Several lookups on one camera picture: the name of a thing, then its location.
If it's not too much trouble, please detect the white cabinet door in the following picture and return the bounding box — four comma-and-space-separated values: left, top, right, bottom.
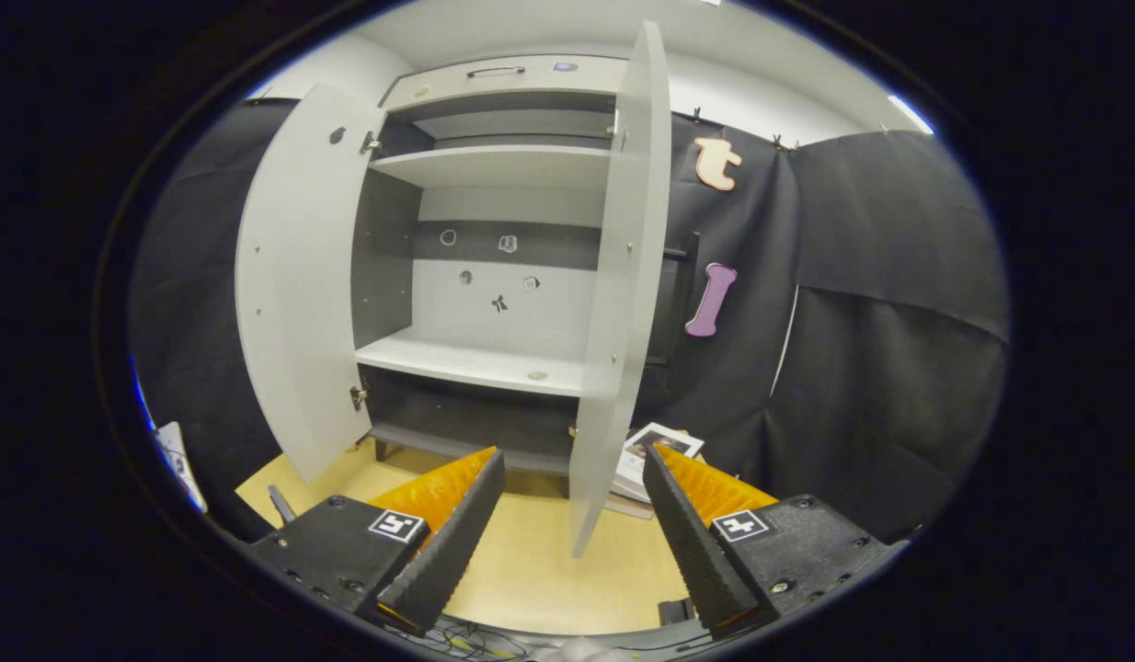
567, 20, 672, 559
235, 83, 387, 486

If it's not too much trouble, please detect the white and grey cabinet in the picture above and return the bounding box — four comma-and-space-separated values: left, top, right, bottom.
351, 53, 629, 499

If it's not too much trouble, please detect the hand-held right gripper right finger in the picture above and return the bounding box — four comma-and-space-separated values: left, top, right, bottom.
641, 443, 906, 642

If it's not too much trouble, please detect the white cabinet shelf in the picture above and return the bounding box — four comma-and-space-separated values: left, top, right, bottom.
370, 145, 614, 191
354, 331, 587, 398

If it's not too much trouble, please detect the white paper sheet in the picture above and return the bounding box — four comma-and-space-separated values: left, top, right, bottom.
157, 422, 207, 512

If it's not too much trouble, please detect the ceiling light panel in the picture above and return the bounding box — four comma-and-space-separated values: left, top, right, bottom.
889, 95, 934, 136

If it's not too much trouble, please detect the photo booklet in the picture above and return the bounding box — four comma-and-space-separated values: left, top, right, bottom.
612, 422, 706, 507

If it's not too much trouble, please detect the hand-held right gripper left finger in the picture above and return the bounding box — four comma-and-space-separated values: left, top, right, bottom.
248, 447, 508, 637

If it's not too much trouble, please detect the black backdrop cloth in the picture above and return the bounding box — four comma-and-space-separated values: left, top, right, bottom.
131, 97, 1010, 543

